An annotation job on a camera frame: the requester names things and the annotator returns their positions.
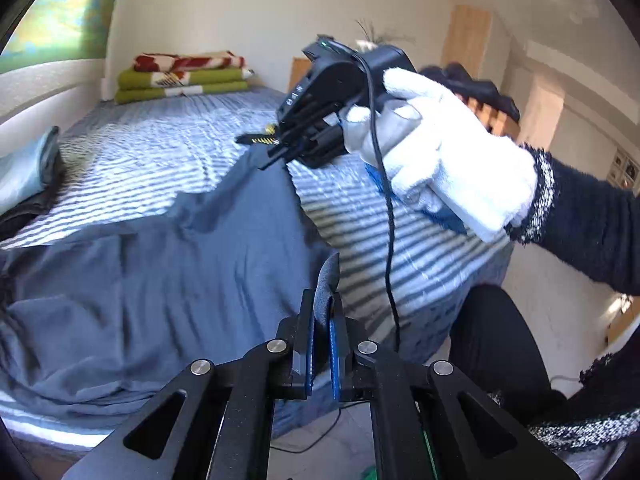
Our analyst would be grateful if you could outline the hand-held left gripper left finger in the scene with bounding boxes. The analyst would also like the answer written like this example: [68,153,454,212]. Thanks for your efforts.
[62,289,318,480]

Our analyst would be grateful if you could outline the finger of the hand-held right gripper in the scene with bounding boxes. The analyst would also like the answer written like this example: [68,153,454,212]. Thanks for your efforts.
[270,102,346,153]
[260,125,346,170]

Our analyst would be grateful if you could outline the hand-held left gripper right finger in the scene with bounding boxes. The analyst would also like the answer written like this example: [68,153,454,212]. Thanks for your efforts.
[327,292,576,480]

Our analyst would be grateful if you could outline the dark blue-grey pants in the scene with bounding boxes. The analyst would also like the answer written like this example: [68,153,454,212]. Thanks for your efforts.
[0,152,343,408]

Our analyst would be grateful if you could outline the person's right forearm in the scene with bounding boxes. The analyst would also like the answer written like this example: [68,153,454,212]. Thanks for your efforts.
[502,142,640,296]

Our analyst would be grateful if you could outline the person's right hand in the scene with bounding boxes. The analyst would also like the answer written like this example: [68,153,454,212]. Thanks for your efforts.
[344,67,540,245]

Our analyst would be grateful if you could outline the black garment with yellow label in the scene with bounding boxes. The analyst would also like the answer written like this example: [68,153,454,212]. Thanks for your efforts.
[235,122,281,147]

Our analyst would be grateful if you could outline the striped bed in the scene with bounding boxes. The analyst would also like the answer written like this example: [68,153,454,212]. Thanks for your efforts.
[0,85,516,456]

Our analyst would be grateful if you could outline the wooden panel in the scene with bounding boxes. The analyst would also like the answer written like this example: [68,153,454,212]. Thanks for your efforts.
[442,4,493,81]

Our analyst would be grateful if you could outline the bright blue garment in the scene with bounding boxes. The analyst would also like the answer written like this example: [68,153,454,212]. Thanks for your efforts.
[365,162,468,236]

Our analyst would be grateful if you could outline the dark draped cloth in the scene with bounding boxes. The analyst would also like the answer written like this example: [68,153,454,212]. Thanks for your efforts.
[419,62,521,122]

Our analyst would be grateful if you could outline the person's leg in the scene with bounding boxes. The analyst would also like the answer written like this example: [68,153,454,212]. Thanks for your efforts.
[449,285,568,428]

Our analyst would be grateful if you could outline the green floral folded blanket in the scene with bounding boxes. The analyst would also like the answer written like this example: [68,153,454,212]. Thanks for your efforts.
[114,51,253,106]

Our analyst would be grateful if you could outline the person's black knit sweater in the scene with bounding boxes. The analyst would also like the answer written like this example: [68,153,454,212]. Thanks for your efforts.
[525,330,640,480]

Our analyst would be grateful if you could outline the light blue folded cloth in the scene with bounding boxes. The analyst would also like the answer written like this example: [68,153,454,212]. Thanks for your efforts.
[0,126,62,203]

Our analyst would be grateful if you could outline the black folded cloth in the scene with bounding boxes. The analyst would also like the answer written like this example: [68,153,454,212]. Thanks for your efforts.
[0,160,66,241]

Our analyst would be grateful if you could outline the wooden slatted frame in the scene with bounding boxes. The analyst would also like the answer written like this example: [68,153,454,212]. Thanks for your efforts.
[289,56,521,138]

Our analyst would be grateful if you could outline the thin black cable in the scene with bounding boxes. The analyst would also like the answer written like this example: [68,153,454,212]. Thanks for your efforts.
[270,405,346,455]

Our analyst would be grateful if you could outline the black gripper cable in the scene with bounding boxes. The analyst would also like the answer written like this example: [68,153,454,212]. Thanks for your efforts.
[362,52,403,353]

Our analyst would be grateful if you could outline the green wall poster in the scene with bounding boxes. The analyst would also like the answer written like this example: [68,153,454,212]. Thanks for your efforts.
[0,0,128,63]

